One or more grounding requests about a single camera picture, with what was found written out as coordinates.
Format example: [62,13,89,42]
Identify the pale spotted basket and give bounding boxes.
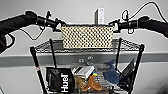
[60,23,115,51]

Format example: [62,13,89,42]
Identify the white box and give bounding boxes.
[92,7,106,26]

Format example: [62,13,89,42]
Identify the blue plush toy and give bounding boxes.
[101,58,121,86]

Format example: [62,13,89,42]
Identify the plain black bag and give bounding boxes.
[117,58,136,92]

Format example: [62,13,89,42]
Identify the white grey toy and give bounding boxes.
[71,65,96,78]

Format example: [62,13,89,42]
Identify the black bag white print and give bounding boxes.
[44,66,76,94]

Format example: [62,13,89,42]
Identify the orange plush toy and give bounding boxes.
[74,73,104,93]

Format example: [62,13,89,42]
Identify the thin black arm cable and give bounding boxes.
[19,25,47,42]
[127,1,168,22]

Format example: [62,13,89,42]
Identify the black wire shelf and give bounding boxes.
[29,37,146,94]

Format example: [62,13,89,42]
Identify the white wall band socket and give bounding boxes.
[78,55,95,64]

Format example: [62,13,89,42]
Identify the long grey wall band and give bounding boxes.
[0,51,168,68]

